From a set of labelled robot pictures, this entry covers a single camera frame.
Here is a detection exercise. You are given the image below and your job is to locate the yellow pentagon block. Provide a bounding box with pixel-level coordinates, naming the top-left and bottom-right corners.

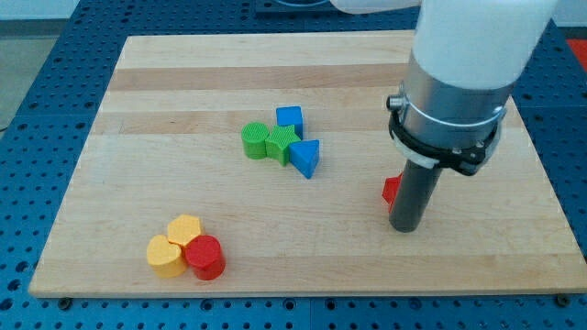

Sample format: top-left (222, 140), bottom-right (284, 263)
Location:
top-left (167, 214), bottom-right (205, 248)

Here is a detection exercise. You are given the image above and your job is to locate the blue triangle block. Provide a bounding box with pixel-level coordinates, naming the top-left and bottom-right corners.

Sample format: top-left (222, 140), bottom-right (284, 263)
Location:
top-left (289, 139), bottom-right (320, 179)

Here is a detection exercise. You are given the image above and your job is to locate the blue cube block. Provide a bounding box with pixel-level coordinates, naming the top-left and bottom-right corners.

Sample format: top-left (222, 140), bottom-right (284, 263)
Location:
top-left (276, 105), bottom-right (304, 139)

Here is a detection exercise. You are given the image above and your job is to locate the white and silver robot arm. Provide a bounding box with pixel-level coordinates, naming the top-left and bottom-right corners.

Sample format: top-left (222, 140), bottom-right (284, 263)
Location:
top-left (331, 0), bottom-right (558, 176)

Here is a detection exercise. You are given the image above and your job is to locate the green star block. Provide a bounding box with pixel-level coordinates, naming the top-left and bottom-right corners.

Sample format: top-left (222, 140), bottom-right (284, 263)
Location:
top-left (265, 125), bottom-right (301, 167)

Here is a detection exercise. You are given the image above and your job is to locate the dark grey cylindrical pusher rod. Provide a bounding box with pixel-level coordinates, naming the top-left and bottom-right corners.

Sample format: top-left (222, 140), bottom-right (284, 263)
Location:
top-left (389, 160), bottom-right (442, 233)

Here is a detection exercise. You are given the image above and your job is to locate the green cylinder block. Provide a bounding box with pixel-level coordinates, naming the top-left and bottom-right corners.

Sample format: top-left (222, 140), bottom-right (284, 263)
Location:
top-left (241, 122), bottom-right (270, 160)

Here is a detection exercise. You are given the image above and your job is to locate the red star block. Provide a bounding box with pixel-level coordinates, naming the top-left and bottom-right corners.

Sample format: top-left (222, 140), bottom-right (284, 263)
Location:
top-left (382, 173), bottom-right (403, 213)

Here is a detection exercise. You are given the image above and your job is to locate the light wooden board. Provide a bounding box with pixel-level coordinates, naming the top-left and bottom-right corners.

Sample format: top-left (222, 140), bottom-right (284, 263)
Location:
top-left (28, 30), bottom-right (586, 298)

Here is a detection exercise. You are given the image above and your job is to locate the red cylinder block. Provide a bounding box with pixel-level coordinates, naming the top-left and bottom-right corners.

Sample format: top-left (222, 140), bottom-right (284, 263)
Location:
top-left (185, 235), bottom-right (227, 281)

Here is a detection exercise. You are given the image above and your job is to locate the yellow heart block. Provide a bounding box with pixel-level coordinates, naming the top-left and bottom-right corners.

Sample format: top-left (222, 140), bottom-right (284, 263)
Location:
top-left (146, 235), bottom-right (188, 279)

